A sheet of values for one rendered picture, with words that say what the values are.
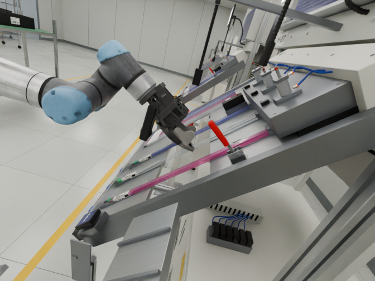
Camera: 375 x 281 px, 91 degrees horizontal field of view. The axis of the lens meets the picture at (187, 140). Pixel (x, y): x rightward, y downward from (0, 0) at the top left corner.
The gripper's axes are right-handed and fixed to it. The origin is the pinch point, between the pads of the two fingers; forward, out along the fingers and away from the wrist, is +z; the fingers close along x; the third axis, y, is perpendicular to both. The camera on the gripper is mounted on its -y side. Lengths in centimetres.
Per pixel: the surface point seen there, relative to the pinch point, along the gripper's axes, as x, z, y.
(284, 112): -16.9, -0.1, 25.6
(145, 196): -15.2, -1.1, -11.8
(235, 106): 14.6, 2.6, 17.8
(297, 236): 9, 65, 6
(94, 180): 70, -4, -117
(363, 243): -18.7, 36.8, 23.3
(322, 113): -16.9, 4.0, 30.5
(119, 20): 860, -378, -194
